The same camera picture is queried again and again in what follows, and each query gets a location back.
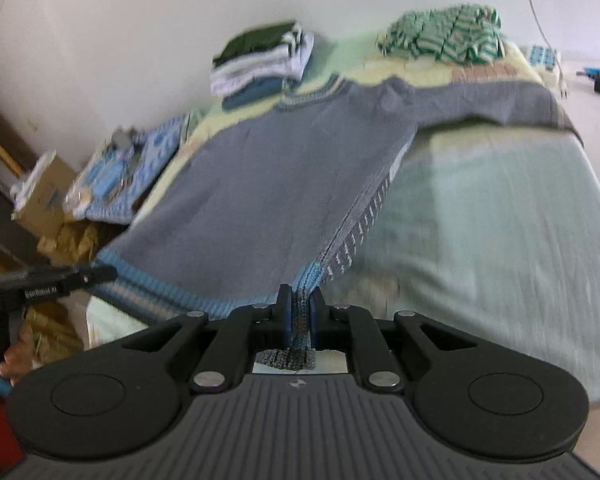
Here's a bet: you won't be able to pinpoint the brown crumpled paper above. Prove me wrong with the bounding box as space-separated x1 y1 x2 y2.
22 217 112 352

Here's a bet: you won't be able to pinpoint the grey knit sweater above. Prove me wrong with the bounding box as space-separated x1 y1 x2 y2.
94 77 583 372

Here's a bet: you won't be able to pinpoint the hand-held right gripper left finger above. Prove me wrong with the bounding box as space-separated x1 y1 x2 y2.
121 284 293 394

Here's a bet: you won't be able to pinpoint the printed bed blanket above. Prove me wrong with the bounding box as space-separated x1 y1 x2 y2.
87 35 600 406

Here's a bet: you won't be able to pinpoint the lavender folded garment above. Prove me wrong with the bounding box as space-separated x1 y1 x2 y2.
210 57 306 97

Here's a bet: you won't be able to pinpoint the blue folded garment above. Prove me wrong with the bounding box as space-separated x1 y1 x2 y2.
222 77 288 110

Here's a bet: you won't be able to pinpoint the blue printed white cloth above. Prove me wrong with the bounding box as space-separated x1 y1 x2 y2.
527 45 562 67

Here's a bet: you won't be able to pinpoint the white papers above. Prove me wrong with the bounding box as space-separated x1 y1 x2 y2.
10 150 57 211

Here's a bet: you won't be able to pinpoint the white cable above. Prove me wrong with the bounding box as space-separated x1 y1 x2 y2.
521 0 568 97

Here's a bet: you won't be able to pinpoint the cardboard box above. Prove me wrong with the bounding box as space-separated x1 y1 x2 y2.
12 152 78 241

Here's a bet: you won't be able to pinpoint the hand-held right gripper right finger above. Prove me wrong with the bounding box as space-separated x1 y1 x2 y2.
310 286 481 394

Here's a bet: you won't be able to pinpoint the person's left hand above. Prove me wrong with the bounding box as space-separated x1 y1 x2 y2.
0 321 35 387

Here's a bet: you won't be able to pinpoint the dark green folded garment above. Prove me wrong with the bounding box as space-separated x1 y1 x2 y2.
212 21 301 66

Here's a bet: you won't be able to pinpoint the green striped garment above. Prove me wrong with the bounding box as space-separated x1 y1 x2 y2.
377 4 506 65

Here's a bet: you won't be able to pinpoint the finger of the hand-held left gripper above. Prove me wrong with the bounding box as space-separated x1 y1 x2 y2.
80 266 118 287

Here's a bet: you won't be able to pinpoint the blue patterned cloth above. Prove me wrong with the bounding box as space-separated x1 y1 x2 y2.
65 115 191 225

